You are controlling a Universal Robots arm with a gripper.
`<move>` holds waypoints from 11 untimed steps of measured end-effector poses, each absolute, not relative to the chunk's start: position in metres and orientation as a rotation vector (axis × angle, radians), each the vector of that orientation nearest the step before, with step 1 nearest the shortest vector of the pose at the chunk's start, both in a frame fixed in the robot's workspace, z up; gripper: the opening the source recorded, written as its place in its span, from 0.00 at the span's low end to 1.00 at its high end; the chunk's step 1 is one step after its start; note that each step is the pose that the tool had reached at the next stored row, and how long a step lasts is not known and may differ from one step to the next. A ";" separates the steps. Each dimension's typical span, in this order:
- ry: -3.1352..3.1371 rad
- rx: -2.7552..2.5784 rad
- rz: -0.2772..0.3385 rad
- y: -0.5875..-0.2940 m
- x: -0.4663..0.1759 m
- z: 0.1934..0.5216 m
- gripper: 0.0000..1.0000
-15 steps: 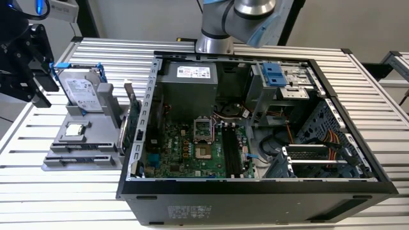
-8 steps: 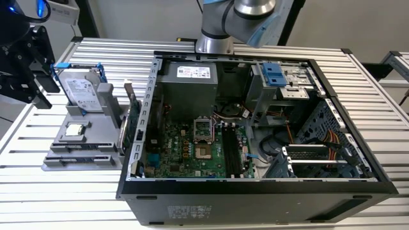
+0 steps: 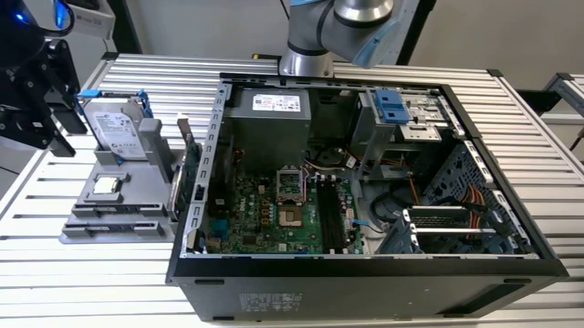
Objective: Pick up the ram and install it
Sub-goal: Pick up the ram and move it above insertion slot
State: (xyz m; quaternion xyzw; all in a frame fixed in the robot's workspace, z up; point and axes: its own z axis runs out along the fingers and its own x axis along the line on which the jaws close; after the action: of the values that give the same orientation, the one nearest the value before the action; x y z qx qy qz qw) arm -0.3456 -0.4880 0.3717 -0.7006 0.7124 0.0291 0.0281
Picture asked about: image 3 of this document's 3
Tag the round black case speaker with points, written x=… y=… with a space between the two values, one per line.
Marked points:
x=336 y=154

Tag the grey power supply unit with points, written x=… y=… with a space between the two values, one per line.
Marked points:
x=265 y=136

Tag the green motherboard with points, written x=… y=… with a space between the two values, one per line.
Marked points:
x=256 y=218

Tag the CPU socket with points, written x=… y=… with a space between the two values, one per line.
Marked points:
x=290 y=217

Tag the black open PC case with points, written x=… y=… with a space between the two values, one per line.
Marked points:
x=320 y=294

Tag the metal disk bay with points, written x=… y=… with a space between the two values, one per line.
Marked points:
x=433 y=218

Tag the black vertical post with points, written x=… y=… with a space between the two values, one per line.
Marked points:
x=127 y=27
x=417 y=37

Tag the hard disk in blue carrier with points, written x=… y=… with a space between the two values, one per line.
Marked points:
x=114 y=126

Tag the silver drive cage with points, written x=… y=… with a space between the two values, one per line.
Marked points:
x=417 y=133

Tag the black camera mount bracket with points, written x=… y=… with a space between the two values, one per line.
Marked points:
x=62 y=68

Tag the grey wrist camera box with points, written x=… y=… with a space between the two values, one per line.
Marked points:
x=94 y=20

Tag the green graphics card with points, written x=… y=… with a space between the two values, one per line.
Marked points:
x=179 y=194

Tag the neighbouring aluminium table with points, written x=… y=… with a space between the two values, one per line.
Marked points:
x=568 y=83

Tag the silver CPU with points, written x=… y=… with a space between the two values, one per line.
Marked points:
x=106 y=185

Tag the grey parts rack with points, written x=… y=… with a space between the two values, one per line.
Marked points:
x=137 y=191

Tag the black RAM slot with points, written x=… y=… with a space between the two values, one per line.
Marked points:
x=325 y=215
x=336 y=215
x=341 y=215
x=330 y=215

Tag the blue drive latch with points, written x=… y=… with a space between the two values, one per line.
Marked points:
x=391 y=106

